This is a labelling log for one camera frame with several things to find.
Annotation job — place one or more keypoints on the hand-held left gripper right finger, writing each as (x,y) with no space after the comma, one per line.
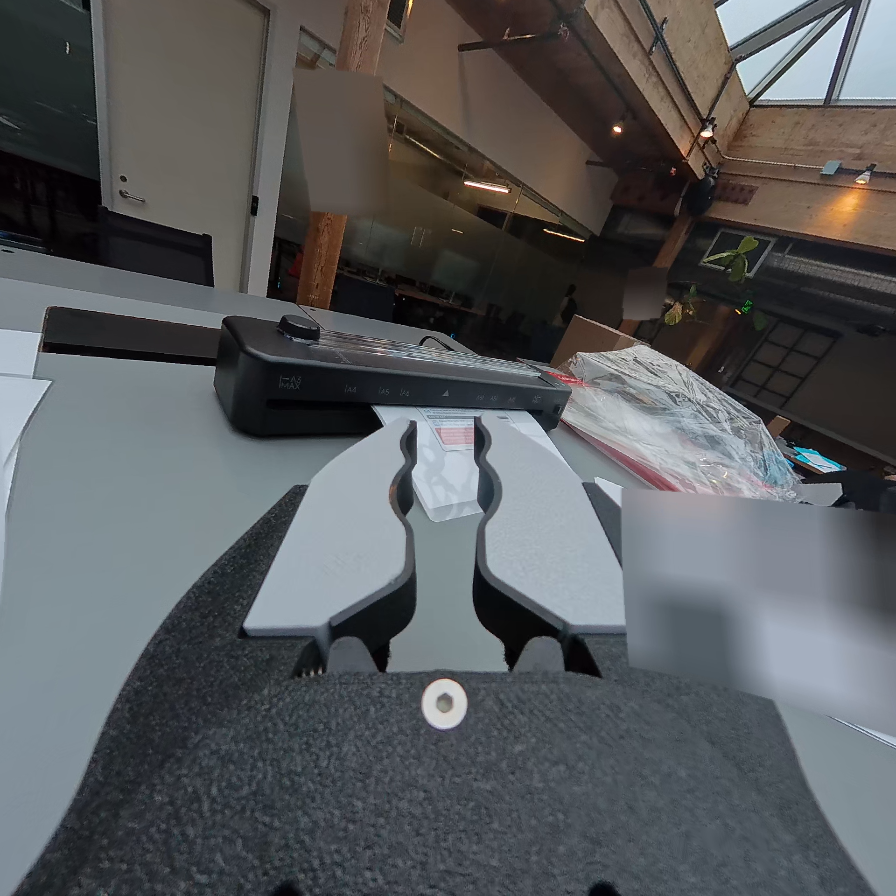
(553,553)

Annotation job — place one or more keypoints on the green leafy plant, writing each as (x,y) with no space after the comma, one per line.
(735,257)

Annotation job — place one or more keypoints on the white paper sheet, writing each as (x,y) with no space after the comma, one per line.
(17,350)
(17,420)

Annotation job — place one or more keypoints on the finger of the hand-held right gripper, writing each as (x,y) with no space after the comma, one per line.
(822,493)

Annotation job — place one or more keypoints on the cardboard box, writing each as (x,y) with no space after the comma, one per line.
(595,339)

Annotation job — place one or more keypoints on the long ceiling light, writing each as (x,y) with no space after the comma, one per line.
(488,185)

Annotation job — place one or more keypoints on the black chair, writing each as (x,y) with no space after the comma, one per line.
(154,245)

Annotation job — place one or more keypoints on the black hanging speaker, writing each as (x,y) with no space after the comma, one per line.
(703,192)

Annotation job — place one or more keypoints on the laminated card with red label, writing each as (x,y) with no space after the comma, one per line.
(455,437)

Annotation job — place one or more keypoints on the grey desk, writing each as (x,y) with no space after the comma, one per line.
(140,455)

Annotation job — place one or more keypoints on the skylight window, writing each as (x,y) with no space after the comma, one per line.
(805,56)

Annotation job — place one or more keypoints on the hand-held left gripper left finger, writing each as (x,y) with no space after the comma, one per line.
(336,553)

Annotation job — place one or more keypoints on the black laminator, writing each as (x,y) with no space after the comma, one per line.
(315,392)

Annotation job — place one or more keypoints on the white door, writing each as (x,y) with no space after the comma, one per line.
(182,105)

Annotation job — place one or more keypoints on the clear plastic pouch package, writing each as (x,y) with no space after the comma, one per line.
(665,420)

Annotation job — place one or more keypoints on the wooden pillar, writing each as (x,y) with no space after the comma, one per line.
(364,35)

